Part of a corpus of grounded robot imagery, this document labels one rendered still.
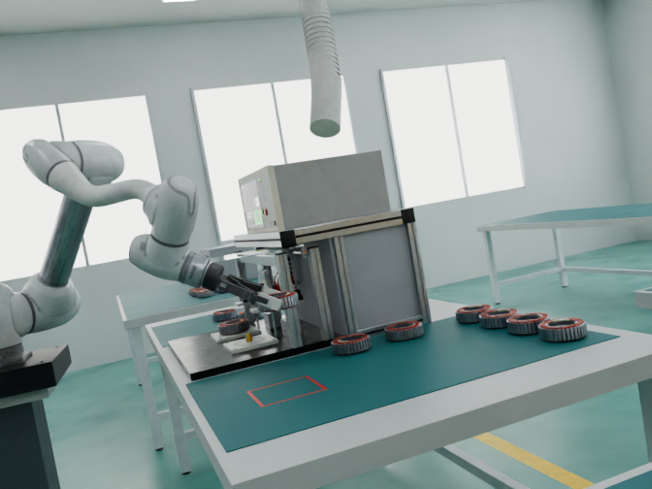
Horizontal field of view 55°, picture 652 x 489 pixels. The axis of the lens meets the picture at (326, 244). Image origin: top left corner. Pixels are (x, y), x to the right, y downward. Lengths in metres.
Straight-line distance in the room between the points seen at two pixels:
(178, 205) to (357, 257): 0.60
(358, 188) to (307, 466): 1.13
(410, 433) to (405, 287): 0.88
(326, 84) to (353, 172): 1.41
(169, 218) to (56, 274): 0.84
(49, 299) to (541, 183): 7.04
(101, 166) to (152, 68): 4.85
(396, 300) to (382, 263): 0.12
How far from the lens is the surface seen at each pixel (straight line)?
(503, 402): 1.27
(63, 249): 2.34
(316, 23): 3.59
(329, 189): 2.01
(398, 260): 1.99
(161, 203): 1.64
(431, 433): 1.20
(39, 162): 2.07
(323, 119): 3.28
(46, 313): 2.45
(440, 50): 8.08
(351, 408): 1.33
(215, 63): 7.08
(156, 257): 1.71
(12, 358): 2.38
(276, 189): 1.96
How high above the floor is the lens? 1.16
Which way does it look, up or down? 3 degrees down
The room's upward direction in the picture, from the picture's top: 10 degrees counter-clockwise
